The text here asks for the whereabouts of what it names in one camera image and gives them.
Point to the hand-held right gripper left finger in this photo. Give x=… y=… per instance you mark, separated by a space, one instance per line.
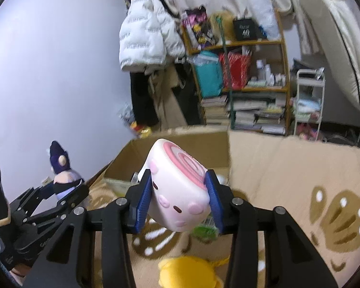
x=142 y=204

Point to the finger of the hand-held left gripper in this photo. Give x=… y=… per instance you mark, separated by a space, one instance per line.
x=46 y=190
x=69 y=199

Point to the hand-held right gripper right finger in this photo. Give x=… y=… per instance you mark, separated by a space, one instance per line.
x=216 y=207

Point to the purple haired plush doll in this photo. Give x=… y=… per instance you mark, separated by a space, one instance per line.
x=61 y=159

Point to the pink roll cake plush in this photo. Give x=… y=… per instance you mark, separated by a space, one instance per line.
x=174 y=186

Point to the printed cardboard box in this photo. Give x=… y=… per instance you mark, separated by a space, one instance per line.
x=198 y=150

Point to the green tissue packet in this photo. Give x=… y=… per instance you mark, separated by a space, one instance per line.
x=204 y=231

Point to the yellow plush toy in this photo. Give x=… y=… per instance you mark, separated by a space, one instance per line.
x=186 y=273

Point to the colourful snack bags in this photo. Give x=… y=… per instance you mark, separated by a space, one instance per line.
x=138 y=127

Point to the stack of books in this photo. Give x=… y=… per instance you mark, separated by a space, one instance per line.
x=214 y=109

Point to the pile of magazines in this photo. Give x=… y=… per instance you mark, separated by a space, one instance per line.
x=258 y=117

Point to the black coat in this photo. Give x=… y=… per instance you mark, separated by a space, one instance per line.
x=142 y=102

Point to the beige coat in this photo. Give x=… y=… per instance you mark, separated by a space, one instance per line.
x=168 y=105

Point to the wooden shelf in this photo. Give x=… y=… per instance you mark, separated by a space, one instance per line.
x=258 y=89

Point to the teal bag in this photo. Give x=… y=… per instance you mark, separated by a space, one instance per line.
x=208 y=78

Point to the green pole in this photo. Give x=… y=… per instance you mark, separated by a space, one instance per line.
x=228 y=75

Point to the red gift bag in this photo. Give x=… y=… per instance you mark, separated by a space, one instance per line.
x=238 y=72

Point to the group of cosmetic bottles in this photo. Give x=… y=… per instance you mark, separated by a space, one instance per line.
x=270 y=75

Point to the clear plastic bag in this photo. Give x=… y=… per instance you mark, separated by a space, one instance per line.
x=202 y=58

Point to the white trolley cart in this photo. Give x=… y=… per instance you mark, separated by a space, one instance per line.
x=321 y=96

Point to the black bag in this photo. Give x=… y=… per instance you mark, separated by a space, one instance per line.
x=303 y=66

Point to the white puffer jacket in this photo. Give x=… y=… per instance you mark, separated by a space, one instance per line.
x=144 y=36

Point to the black box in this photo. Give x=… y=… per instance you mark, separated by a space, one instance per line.
x=246 y=30

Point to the colourful printed bag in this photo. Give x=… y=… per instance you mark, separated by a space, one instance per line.
x=198 y=27

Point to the blond wig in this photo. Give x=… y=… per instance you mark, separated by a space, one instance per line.
x=228 y=25

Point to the white plastic bag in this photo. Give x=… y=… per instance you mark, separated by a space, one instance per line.
x=264 y=12

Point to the white recliner chair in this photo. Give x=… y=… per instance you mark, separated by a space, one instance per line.
x=342 y=36

